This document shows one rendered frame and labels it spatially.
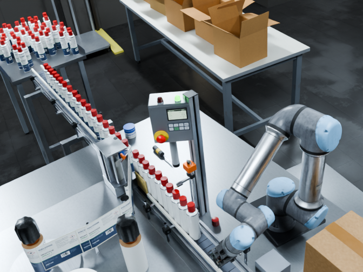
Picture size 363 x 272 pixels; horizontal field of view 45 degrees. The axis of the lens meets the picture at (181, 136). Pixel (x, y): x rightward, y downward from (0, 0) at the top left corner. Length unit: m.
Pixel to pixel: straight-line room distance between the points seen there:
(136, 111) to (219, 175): 2.26
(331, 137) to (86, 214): 1.21
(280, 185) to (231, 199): 0.35
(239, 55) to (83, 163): 1.44
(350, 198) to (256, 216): 0.78
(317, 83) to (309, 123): 3.13
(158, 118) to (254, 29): 1.71
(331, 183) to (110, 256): 1.13
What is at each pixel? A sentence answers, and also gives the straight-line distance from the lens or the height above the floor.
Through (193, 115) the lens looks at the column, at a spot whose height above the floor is 1.41.
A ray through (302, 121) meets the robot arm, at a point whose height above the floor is 1.47.
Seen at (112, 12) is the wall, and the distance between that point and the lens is 6.46.
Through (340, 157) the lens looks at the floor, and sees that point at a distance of 3.79.
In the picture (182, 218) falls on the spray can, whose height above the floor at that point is 0.98.
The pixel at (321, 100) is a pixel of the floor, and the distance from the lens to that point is 4.46.
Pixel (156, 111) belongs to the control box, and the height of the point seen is 1.45.
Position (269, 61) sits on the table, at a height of 0.78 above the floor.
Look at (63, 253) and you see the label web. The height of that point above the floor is 0.97.
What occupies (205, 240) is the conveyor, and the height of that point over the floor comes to 0.88.
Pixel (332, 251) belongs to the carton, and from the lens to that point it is 1.66.
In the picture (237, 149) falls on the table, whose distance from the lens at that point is 2.50.
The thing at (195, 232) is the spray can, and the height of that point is 0.94.
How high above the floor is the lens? 2.41
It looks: 37 degrees down
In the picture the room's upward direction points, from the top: 8 degrees counter-clockwise
